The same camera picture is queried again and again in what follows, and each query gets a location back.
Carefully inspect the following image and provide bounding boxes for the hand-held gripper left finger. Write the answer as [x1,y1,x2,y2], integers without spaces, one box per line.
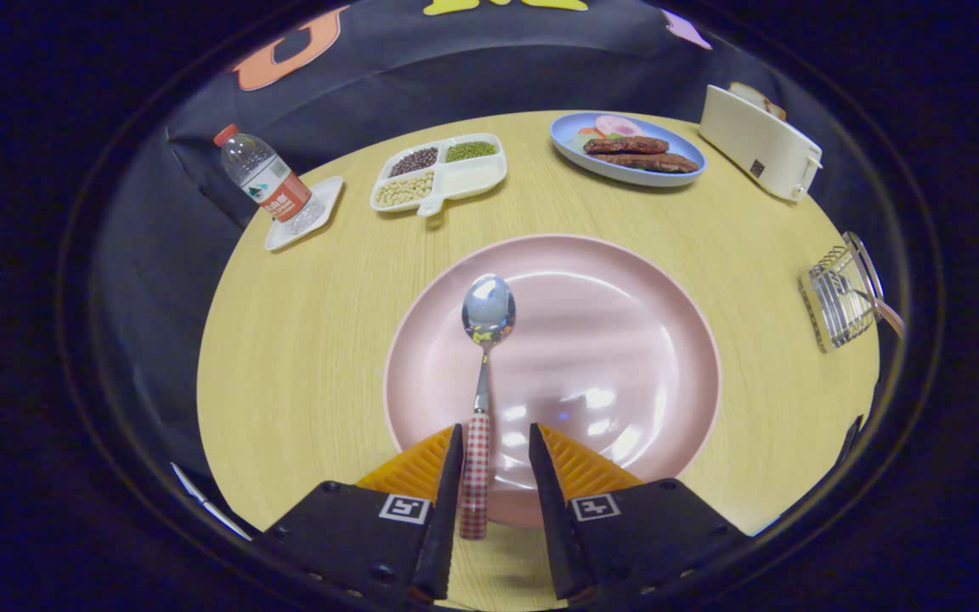
[253,422,467,606]

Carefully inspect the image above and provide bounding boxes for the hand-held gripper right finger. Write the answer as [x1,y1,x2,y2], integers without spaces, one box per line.
[528,422,754,603]

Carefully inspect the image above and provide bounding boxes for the fork with checked handle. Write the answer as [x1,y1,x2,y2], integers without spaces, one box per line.
[859,289,907,338]

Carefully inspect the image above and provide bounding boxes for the pink round plate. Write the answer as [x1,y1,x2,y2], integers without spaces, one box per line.
[383,234,722,530]

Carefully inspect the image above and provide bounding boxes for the black table clamp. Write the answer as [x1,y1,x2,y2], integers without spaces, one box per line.
[836,415,864,464]

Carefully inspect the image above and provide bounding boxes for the steel mesh basket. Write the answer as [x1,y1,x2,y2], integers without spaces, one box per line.
[798,231,886,354]

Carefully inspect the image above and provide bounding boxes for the white square coaster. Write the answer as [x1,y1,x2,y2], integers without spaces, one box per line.
[264,176,344,252]

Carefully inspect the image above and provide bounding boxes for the pile of yellow soybeans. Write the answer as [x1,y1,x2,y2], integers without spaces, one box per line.
[375,171,435,208]

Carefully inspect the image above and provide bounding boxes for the clear water bottle red cap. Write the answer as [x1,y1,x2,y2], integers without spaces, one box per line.
[214,124,325,235]

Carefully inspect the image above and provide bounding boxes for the brown meat strip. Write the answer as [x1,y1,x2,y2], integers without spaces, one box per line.
[583,136,671,156]
[593,153,700,174]

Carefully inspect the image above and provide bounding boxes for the white divided tray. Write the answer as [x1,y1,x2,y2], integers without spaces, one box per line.
[370,133,508,218]

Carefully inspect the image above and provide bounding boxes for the pile of dark red beans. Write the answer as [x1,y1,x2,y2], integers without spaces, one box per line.
[388,147,439,178]

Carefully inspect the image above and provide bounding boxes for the green lettuce leaves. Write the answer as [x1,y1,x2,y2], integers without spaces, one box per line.
[576,127,652,171]

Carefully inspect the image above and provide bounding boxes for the pile of green beans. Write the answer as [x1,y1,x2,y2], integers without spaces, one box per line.
[444,140,497,163]

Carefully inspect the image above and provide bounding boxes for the blue oval plate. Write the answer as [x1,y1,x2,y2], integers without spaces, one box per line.
[550,111,707,188]

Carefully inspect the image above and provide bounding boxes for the white toaster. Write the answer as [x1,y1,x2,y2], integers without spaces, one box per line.
[699,82,823,203]

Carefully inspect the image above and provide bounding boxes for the toast bread slice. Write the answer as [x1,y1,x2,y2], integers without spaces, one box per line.
[727,82,788,122]

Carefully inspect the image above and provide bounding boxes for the spoon with checked handle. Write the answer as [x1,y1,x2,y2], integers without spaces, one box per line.
[458,274,518,541]

